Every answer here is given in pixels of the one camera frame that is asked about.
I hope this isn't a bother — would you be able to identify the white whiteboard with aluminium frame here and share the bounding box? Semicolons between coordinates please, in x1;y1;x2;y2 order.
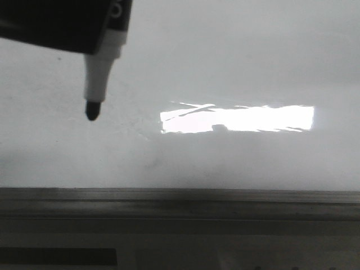
1;1;359;235

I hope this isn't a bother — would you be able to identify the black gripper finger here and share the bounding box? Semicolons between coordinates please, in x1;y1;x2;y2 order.
1;0;114;55

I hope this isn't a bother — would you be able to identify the black and white whiteboard marker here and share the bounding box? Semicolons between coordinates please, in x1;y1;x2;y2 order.
84;1;133;121

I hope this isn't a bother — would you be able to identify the black rectangular label strip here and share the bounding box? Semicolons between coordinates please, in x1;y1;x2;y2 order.
1;247;118;266

